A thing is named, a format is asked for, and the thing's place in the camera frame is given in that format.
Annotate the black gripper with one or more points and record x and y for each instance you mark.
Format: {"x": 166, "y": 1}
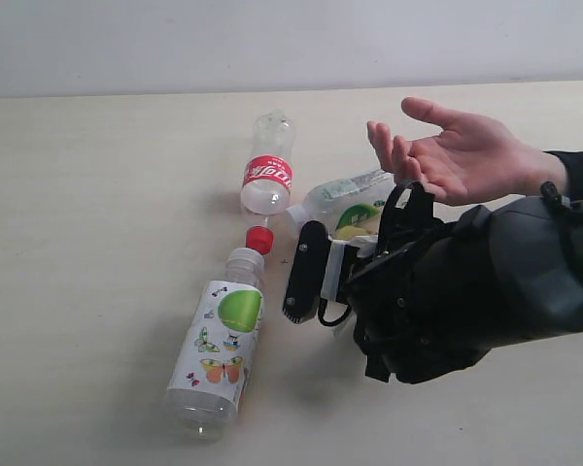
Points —
{"x": 380, "y": 293}

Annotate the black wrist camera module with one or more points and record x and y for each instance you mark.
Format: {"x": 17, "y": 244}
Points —
{"x": 320, "y": 268}

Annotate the yellow label bottle red cap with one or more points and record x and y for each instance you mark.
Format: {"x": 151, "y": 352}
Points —
{"x": 356, "y": 236}

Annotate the clear bottle butterfly label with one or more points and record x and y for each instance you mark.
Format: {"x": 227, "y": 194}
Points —
{"x": 216, "y": 357}

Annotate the white yogurt drink bottle green label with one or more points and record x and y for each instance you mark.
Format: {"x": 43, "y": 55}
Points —
{"x": 358, "y": 201}

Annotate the clear cola bottle red label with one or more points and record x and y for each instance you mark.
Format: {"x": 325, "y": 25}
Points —
{"x": 267, "y": 180}

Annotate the person's open hand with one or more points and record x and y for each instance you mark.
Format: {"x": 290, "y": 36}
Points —
{"x": 474, "y": 159}

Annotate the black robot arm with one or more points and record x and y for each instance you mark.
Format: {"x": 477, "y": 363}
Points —
{"x": 435, "y": 297}

